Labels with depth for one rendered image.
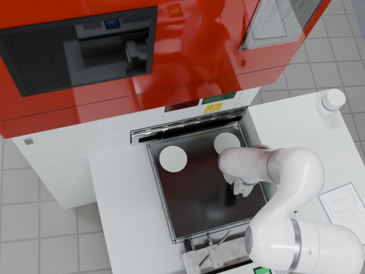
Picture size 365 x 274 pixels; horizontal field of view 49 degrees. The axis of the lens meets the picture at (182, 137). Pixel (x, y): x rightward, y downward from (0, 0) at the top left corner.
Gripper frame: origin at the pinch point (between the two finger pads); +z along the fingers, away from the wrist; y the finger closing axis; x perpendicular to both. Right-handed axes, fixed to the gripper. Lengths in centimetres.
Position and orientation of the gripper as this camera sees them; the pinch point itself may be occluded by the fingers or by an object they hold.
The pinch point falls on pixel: (236, 186)
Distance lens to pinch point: 146.2
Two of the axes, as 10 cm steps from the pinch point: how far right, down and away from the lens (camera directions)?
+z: -1.2, 3.8, 9.2
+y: 1.6, -9.1, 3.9
